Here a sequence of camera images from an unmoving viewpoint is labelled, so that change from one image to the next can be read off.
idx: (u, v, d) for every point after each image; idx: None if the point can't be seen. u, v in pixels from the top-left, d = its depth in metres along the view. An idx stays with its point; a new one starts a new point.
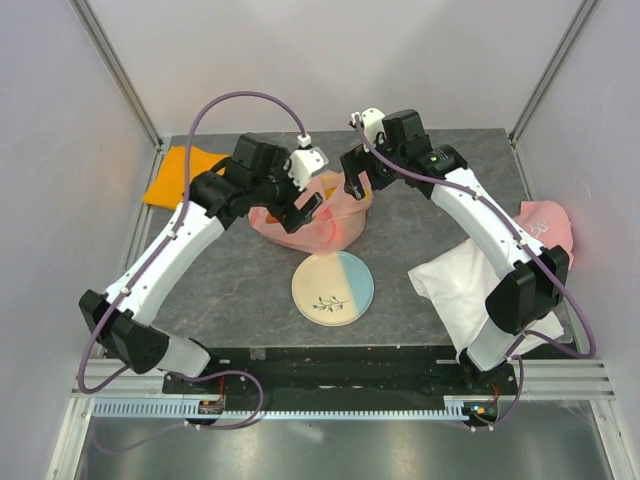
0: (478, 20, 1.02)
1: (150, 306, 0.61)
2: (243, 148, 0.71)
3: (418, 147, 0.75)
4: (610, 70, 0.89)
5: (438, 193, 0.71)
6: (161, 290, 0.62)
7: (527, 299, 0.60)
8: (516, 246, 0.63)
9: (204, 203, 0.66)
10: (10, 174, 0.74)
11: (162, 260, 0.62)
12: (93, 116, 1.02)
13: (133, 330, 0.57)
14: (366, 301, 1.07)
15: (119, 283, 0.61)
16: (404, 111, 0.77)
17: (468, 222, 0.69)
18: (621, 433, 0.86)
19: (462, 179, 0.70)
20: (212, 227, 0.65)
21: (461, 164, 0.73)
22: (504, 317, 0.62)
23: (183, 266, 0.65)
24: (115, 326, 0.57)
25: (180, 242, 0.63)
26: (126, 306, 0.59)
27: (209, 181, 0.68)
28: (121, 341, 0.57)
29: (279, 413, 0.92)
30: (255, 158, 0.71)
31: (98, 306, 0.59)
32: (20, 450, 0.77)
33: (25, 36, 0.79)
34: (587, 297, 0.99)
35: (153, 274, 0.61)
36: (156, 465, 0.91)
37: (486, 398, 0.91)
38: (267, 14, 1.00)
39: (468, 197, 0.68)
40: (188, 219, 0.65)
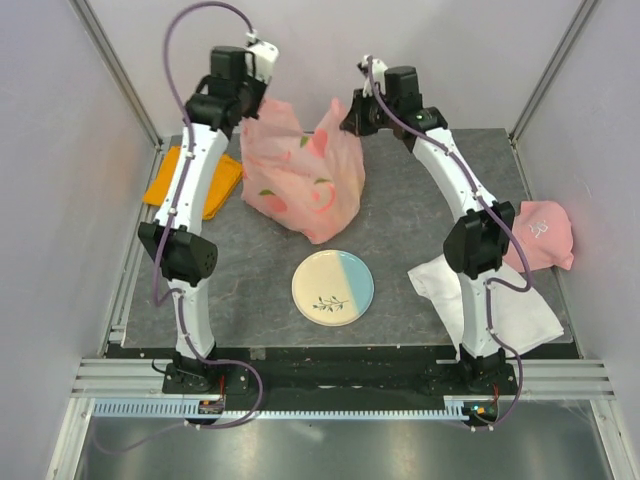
0: (477, 21, 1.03)
1: (196, 219, 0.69)
2: (217, 63, 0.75)
3: (410, 103, 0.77)
4: (609, 69, 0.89)
5: (418, 146, 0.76)
6: (199, 204, 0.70)
7: (475, 242, 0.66)
8: (472, 197, 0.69)
9: (204, 119, 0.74)
10: (10, 174, 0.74)
11: (192, 179, 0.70)
12: (92, 115, 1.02)
13: (193, 238, 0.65)
14: (366, 301, 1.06)
15: (165, 207, 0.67)
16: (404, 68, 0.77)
17: (438, 174, 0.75)
18: (621, 433, 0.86)
19: (440, 135, 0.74)
20: (219, 141, 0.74)
21: (443, 124, 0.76)
22: (457, 258, 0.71)
23: (207, 181, 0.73)
24: (177, 239, 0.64)
25: (198, 159, 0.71)
26: (180, 223, 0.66)
27: (202, 101, 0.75)
28: (186, 250, 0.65)
29: (275, 413, 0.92)
30: (231, 67, 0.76)
31: (155, 230, 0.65)
32: (20, 449, 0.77)
33: (25, 37, 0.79)
34: (588, 297, 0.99)
35: (190, 192, 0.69)
36: (156, 466, 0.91)
37: (486, 398, 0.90)
38: (267, 14, 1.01)
39: (441, 151, 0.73)
40: (197, 138, 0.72)
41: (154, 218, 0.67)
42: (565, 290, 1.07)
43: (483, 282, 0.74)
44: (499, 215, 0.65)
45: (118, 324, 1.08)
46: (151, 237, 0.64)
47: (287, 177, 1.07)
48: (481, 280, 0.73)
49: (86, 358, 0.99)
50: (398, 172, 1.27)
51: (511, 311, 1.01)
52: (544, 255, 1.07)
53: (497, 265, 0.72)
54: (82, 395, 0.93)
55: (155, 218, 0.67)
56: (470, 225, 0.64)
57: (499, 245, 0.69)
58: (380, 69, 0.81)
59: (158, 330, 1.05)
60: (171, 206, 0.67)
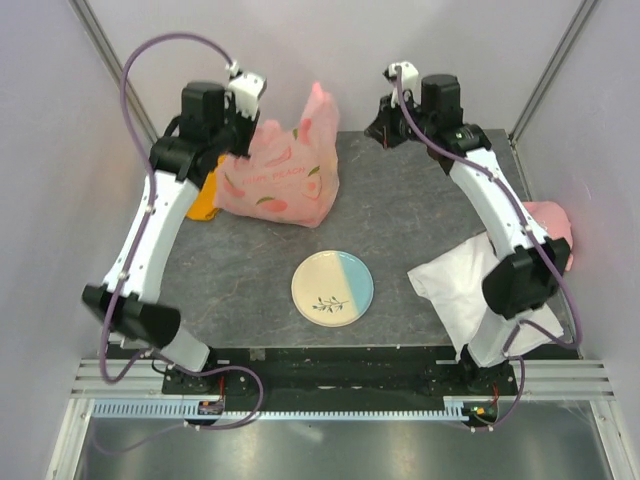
0: (477, 22, 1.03)
1: (152, 284, 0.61)
2: (191, 104, 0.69)
3: (448, 118, 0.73)
4: (609, 71, 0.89)
5: (457, 171, 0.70)
6: (156, 266, 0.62)
7: (517, 284, 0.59)
8: (521, 232, 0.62)
9: (169, 168, 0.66)
10: (10, 175, 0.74)
11: (151, 235, 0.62)
12: (92, 117, 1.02)
13: (146, 307, 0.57)
14: (366, 301, 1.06)
15: (116, 270, 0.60)
16: (445, 78, 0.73)
17: (480, 201, 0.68)
18: (621, 434, 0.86)
19: (483, 159, 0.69)
20: (186, 191, 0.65)
21: (486, 144, 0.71)
22: (497, 300, 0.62)
23: (168, 237, 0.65)
24: (126, 309, 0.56)
25: (160, 214, 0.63)
26: (130, 289, 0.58)
27: (169, 146, 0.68)
28: (135, 322, 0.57)
29: (275, 413, 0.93)
30: (206, 107, 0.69)
31: (102, 297, 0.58)
32: (19, 450, 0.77)
33: (25, 37, 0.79)
34: (588, 297, 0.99)
35: (145, 251, 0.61)
36: (156, 466, 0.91)
37: (486, 398, 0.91)
38: (267, 15, 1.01)
39: (484, 177, 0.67)
40: (160, 191, 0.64)
41: (102, 280, 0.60)
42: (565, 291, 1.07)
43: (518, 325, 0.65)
44: (553, 255, 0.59)
45: None
46: (97, 304, 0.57)
47: (285, 176, 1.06)
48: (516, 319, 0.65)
49: (86, 358, 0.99)
50: (398, 173, 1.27)
51: None
52: None
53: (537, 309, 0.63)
54: (82, 396, 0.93)
55: (104, 280, 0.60)
56: (517, 266, 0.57)
57: (550, 289, 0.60)
58: (410, 75, 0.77)
59: None
60: (122, 268, 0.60)
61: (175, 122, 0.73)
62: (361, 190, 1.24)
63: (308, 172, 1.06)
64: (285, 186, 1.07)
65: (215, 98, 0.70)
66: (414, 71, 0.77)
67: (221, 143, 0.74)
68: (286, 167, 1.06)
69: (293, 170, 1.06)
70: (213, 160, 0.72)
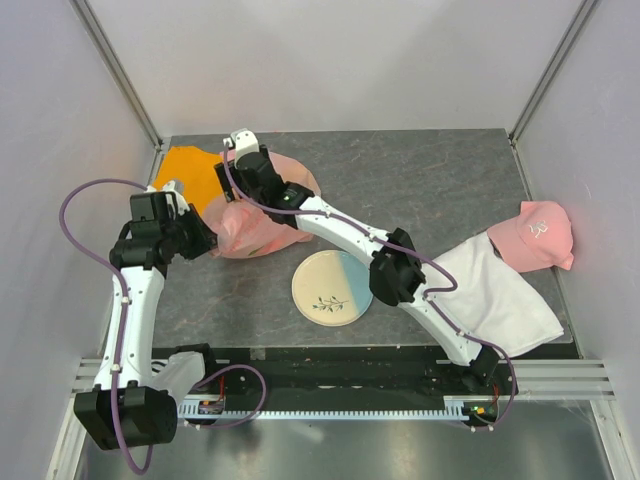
0: (477, 22, 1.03)
1: (146, 370, 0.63)
2: (140, 207, 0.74)
3: (273, 186, 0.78)
4: (609, 70, 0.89)
5: (301, 223, 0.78)
6: (145, 351, 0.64)
7: (394, 275, 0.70)
8: (369, 240, 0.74)
9: (136, 264, 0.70)
10: (9, 174, 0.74)
11: (133, 324, 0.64)
12: (92, 116, 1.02)
13: (147, 394, 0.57)
14: (366, 301, 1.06)
15: (105, 368, 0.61)
16: (257, 156, 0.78)
17: (333, 237, 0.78)
18: (621, 433, 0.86)
19: (313, 205, 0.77)
20: (156, 278, 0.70)
21: (309, 193, 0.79)
22: (383, 295, 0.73)
23: (149, 322, 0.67)
24: (128, 402, 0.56)
25: (136, 302, 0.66)
26: (127, 379, 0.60)
27: (127, 246, 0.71)
28: (139, 413, 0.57)
29: (275, 413, 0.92)
30: (155, 208, 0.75)
31: (97, 400, 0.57)
32: (20, 449, 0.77)
33: (25, 39, 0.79)
34: (588, 297, 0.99)
35: (133, 341, 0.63)
36: (156, 466, 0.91)
37: (486, 398, 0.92)
38: (267, 14, 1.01)
39: (322, 217, 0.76)
40: (131, 283, 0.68)
41: (94, 383, 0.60)
42: (565, 290, 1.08)
43: (423, 298, 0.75)
44: (399, 243, 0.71)
45: None
46: (95, 411, 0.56)
47: (259, 225, 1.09)
48: (420, 296, 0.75)
49: (86, 358, 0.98)
50: (398, 172, 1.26)
51: (508, 312, 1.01)
52: (544, 255, 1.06)
53: (424, 279, 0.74)
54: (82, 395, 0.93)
55: (96, 382, 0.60)
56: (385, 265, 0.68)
57: (414, 264, 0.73)
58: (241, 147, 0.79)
59: (158, 330, 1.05)
60: (113, 362, 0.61)
61: (125, 225, 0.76)
62: (361, 189, 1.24)
63: None
64: (265, 229, 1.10)
65: (160, 196, 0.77)
66: (252, 140, 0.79)
67: (174, 231, 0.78)
68: (252, 221, 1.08)
69: (259, 217, 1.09)
70: (171, 246, 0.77)
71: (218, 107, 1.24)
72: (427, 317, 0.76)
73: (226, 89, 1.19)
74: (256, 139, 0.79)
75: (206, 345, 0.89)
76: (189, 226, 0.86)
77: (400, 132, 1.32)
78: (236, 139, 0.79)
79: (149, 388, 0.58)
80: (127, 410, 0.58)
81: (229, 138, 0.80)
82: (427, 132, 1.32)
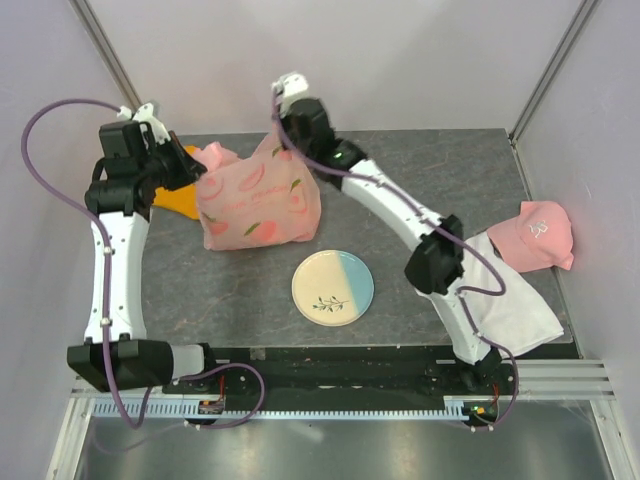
0: (477, 22, 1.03)
1: (137, 321, 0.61)
2: (111, 143, 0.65)
3: (324, 140, 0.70)
4: (609, 70, 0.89)
5: (347, 186, 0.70)
6: (134, 300, 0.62)
7: (436, 267, 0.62)
8: (419, 221, 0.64)
9: (115, 209, 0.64)
10: (9, 174, 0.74)
11: (120, 275, 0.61)
12: (92, 117, 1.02)
13: (141, 345, 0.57)
14: (366, 301, 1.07)
15: (94, 319, 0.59)
16: (313, 102, 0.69)
17: (376, 207, 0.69)
18: (621, 433, 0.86)
19: (367, 169, 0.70)
20: (138, 224, 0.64)
21: (363, 156, 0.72)
22: (421, 283, 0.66)
23: (136, 270, 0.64)
24: (122, 353, 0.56)
25: (121, 253, 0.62)
26: (118, 332, 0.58)
27: (104, 188, 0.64)
28: (134, 363, 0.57)
29: (275, 413, 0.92)
30: (128, 142, 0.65)
31: (91, 352, 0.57)
32: (20, 450, 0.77)
33: (24, 40, 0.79)
34: (587, 297, 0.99)
35: (122, 292, 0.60)
36: (156, 466, 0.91)
37: (486, 398, 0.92)
38: (267, 14, 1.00)
39: (373, 186, 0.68)
40: (111, 230, 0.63)
41: (84, 336, 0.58)
42: (565, 290, 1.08)
43: (455, 293, 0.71)
44: (450, 231, 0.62)
45: None
46: (89, 362, 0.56)
47: (263, 197, 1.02)
48: (452, 291, 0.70)
49: None
50: (398, 172, 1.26)
51: (508, 312, 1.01)
52: (544, 255, 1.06)
53: (462, 273, 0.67)
54: (82, 396, 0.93)
55: (87, 335, 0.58)
56: (430, 251, 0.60)
57: (458, 254, 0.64)
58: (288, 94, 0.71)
59: (158, 330, 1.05)
60: (102, 316, 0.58)
61: (98, 164, 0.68)
62: None
63: (290, 189, 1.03)
64: (266, 204, 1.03)
65: (134, 127, 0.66)
66: (302, 85, 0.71)
67: (154, 170, 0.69)
68: (260, 190, 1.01)
69: (270, 190, 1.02)
70: (152, 185, 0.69)
71: (218, 107, 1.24)
72: (451, 311, 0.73)
73: (226, 89, 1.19)
74: (307, 85, 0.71)
75: (206, 345, 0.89)
76: (174, 160, 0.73)
77: (400, 132, 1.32)
78: (286, 84, 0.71)
79: (142, 339, 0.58)
80: (120, 360, 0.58)
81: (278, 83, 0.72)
82: (427, 132, 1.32)
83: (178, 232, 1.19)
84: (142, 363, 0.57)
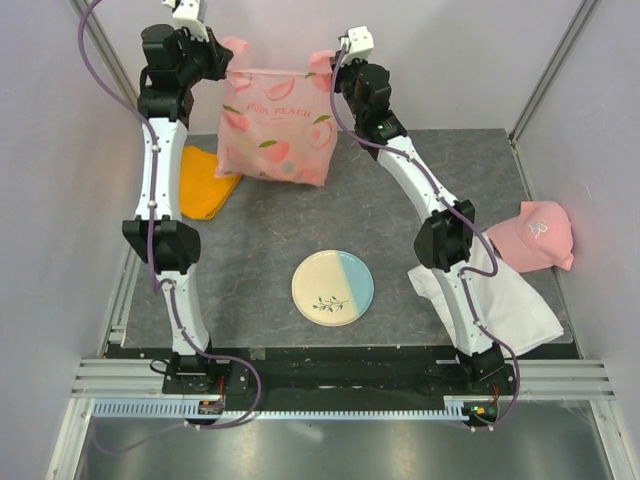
0: (477, 22, 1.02)
1: (176, 207, 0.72)
2: (153, 56, 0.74)
3: (378, 110, 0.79)
4: (609, 71, 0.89)
5: (381, 157, 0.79)
6: (174, 193, 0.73)
7: (439, 241, 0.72)
8: (435, 199, 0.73)
9: (162, 115, 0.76)
10: (10, 174, 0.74)
11: (163, 169, 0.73)
12: (92, 116, 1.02)
13: (179, 225, 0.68)
14: (366, 301, 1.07)
15: (142, 202, 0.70)
16: (382, 73, 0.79)
17: (404, 181, 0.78)
18: (621, 433, 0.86)
19: (401, 144, 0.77)
20: (180, 127, 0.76)
21: (403, 131, 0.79)
22: (425, 250, 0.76)
23: (176, 169, 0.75)
24: (164, 231, 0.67)
25: (165, 150, 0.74)
26: (162, 214, 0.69)
27: (153, 97, 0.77)
28: (172, 240, 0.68)
29: (274, 413, 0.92)
30: (168, 54, 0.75)
31: (140, 226, 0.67)
32: (21, 450, 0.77)
33: (25, 40, 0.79)
34: (587, 297, 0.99)
35: (165, 183, 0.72)
36: (156, 466, 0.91)
37: (486, 398, 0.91)
38: (268, 13, 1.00)
39: (403, 159, 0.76)
40: (159, 133, 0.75)
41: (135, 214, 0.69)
42: (564, 290, 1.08)
43: (457, 274, 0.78)
44: (460, 212, 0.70)
45: (118, 324, 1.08)
46: (138, 234, 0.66)
47: (285, 115, 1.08)
48: (455, 271, 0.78)
49: (86, 358, 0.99)
50: None
51: (508, 312, 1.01)
52: (543, 255, 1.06)
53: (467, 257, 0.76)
54: (82, 395, 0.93)
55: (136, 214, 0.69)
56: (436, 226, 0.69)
57: (465, 239, 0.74)
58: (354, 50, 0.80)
59: (158, 329, 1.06)
60: (149, 200, 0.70)
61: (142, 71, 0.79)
62: (361, 189, 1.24)
63: (314, 117, 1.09)
64: (287, 123, 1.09)
65: (170, 38, 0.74)
66: (369, 44, 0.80)
67: (190, 71, 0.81)
68: (285, 106, 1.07)
69: (293, 110, 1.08)
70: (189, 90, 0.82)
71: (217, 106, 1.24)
72: (452, 290, 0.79)
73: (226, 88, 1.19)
74: (372, 44, 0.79)
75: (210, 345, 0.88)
76: (208, 56, 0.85)
77: None
78: (352, 40, 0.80)
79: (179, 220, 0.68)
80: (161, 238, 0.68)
81: (346, 38, 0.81)
82: (427, 132, 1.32)
83: None
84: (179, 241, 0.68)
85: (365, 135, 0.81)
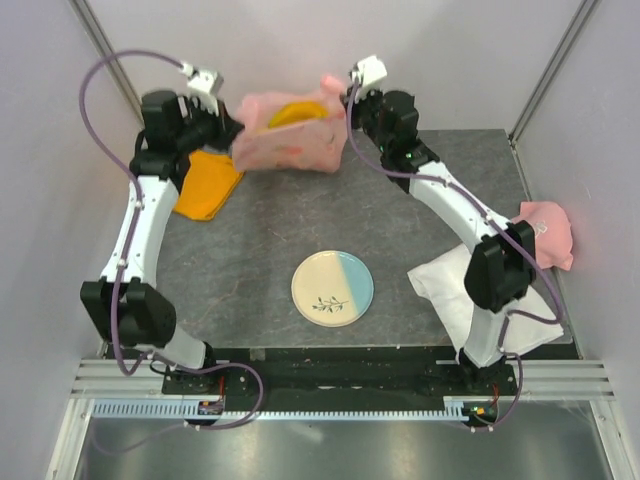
0: (476, 22, 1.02)
1: (150, 269, 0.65)
2: (152, 119, 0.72)
3: (405, 139, 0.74)
4: (608, 70, 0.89)
5: (414, 187, 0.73)
6: (151, 255, 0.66)
7: (498, 274, 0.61)
8: (483, 223, 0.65)
9: (152, 175, 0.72)
10: (9, 174, 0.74)
11: (142, 228, 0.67)
12: (91, 116, 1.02)
13: (147, 291, 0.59)
14: (366, 302, 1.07)
15: (112, 262, 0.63)
16: (403, 101, 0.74)
17: (444, 209, 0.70)
18: (621, 433, 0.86)
19: (435, 170, 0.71)
20: (170, 190, 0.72)
21: (434, 158, 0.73)
22: (480, 291, 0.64)
23: (157, 232, 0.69)
24: (128, 296, 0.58)
25: (149, 209, 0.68)
26: (131, 275, 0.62)
27: (147, 159, 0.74)
28: (137, 309, 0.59)
29: (275, 413, 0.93)
30: (168, 119, 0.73)
31: (102, 289, 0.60)
32: (20, 450, 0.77)
33: (25, 40, 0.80)
34: (587, 297, 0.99)
35: (142, 242, 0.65)
36: (156, 467, 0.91)
37: (486, 398, 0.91)
38: (267, 13, 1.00)
39: (439, 185, 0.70)
40: (146, 191, 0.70)
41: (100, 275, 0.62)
42: (564, 290, 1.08)
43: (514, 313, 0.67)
44: (517, 237, 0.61)
45: None
46: (98, 299, 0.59)
47: (297, 141, 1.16)
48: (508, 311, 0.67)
49: (86, 358, 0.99)
50: None
51: None
52: (543, 256, 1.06)
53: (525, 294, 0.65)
54: (82, 396, 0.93)
55: (102, 275, 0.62)
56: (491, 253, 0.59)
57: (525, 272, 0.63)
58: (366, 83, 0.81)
59: None
60: (120, 258, 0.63)
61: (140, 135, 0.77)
62: (360, 190, 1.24)
63: (325, 140, 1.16)
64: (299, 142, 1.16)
65: (172, 103, 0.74)
66: (380, 73, 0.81)
67: (191, 138, 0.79)
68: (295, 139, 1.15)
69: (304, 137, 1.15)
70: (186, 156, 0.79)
71: None
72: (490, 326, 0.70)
73: (226, 89, 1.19)
74: (383, 75, 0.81)
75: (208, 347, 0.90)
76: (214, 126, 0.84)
77: None
78: (362, 69, 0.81)
79: (149, 285, 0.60)
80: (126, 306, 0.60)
81: (355, 70, 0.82)
82: (427, 133, 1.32)
83: (178, 232, 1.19)
84: (145, 310, 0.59)
85: (395, 166, 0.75)
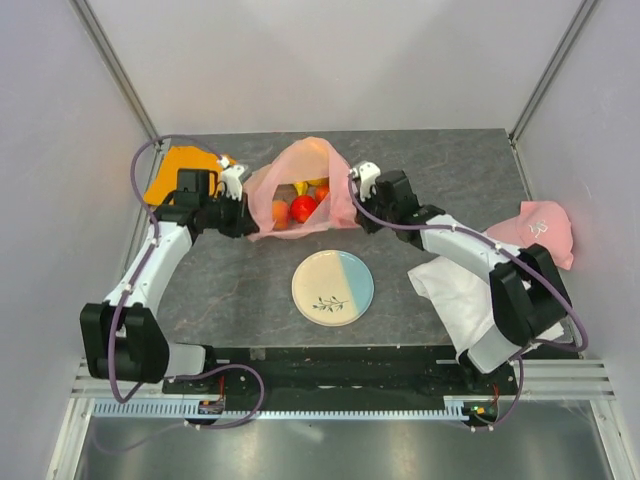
0: (476, 22, 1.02)
1: (153, 297, 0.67)
2: (185, 179, 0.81)
3: (407, 204, 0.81)
4: (609, 70, 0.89)
5: (426, 240, 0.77)
6: (156, 288, 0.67)
7: (523, 300, 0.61)
8: (494, 252, 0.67)
9: (171, 221, 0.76)
10: (9, 173, 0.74)
11: (153, 261, 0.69)
12: (91, 116, 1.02)
13: (147, 318, 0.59)
14: (366, 302, 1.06)
15: (119, 287, 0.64)
16: (394, 175, 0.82)
17: (458, 254, 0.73)
18: (621, 433, 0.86)
19: (443, 220, 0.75)
20: (185, 238, 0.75)
21: (440, 211, 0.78)
22: (510, 325, 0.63)
23: (165, 271, 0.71)
24: (128, 322, 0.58)
25: (161, 247, 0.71)
26: (135, 300, 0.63)
27: (168, 210, 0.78)
28: (135, 337, 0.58)
29: (275, 413, 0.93)
30: (198, 183, 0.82)
31: (103, 313, 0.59)
32: (20, 451, 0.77)
33: (25, 40, 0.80)
34: (587, 296, 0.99)
35: (150, 273, 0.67)
36: (156, 466, 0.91)
37: (486, 398, 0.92)
38: (267, 13, 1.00)
39: (447, 232, 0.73)
40: (163, 232, 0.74)
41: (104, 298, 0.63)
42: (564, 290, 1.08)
43: None
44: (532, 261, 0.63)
45: None
46: (98, 323, 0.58)
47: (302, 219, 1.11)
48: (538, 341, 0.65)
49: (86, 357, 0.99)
50: None
51: None
52: None
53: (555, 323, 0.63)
54: (82, 395, 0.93)
55: (106, 298, 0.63)
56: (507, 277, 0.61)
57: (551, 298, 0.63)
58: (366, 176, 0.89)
59: None
60: (127, 284, 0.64)
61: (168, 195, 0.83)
62: None
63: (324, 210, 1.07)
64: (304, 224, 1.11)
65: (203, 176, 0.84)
66: (375, 170, 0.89)
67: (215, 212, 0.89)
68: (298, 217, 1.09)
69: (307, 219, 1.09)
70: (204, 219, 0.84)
71: (216, 107, 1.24)
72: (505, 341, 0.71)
73: (226, 89, 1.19)
74: (378, 171, 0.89)
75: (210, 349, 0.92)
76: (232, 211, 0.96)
77: (400, 132, 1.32)
78: (360, 171, 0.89)
79: (150, 314, 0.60)
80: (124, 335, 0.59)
81: (354, 169, 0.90)
82: (427, 132, 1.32)
83: None
84: (144, 339, 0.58)
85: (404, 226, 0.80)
